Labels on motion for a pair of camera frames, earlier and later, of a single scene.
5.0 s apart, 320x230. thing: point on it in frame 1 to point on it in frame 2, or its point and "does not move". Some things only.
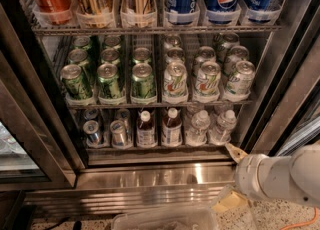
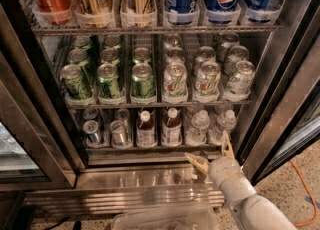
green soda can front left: (74, 82) does not move
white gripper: (246, 176) to (224, 169)
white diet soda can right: (242, 81) does not move
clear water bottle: (197, 134) does not move
